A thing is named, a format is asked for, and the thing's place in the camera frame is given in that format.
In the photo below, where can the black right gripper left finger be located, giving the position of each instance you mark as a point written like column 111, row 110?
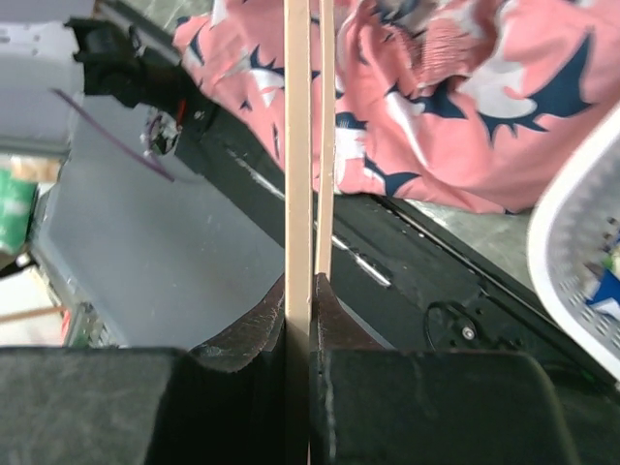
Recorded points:
column 219, row 403

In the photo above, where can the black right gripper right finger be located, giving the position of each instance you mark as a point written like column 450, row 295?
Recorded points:
column 372, row 405

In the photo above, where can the pink shark print shorts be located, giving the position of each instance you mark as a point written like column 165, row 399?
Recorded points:
column 472, row 104

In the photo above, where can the beige plastic hanger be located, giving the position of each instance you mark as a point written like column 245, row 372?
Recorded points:
column 302, row 257

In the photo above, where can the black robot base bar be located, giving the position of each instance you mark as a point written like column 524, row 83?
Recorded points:
column 422, row 275

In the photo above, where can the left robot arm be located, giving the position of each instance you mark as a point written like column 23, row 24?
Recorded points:
column 48, row 67

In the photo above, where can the blue folded cloth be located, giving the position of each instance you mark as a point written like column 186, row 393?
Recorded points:
column 605, row 299

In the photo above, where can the white perforated plastic basket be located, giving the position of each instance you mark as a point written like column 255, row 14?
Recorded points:
column 573, row 237

